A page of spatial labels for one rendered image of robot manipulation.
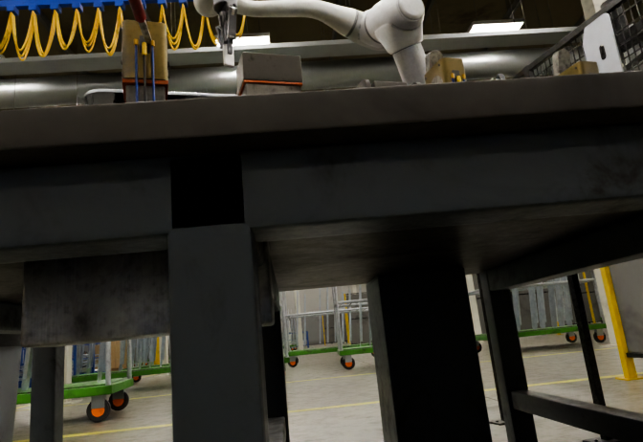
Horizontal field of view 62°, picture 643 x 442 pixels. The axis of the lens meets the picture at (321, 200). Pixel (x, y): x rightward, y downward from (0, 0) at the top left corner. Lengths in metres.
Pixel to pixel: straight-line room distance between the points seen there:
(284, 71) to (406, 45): 0.80
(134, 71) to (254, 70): 0.23
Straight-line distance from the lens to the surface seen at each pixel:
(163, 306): 0.78
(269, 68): 1.09
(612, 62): 1.86
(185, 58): 9.44
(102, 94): 1.20
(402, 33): 1.82
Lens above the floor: 0.47
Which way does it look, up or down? 14 degrees up
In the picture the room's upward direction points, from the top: 6 degrees counter-clockwise
